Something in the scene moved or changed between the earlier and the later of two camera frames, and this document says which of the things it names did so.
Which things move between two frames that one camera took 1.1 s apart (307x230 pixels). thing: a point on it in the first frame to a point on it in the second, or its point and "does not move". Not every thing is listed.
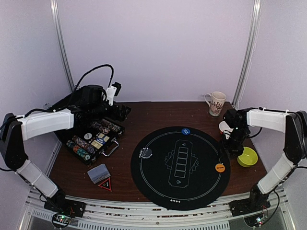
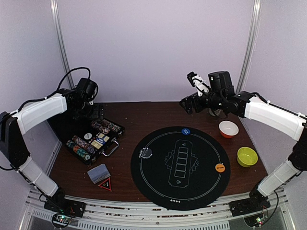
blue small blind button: (185, 131) does not move
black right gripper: (234, 146) to (192, 102)
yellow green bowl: (249, 157) does not move
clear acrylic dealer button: (146, 153) does not move
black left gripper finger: (123, 112) to (98, 111)
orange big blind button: (219, 167) does not move
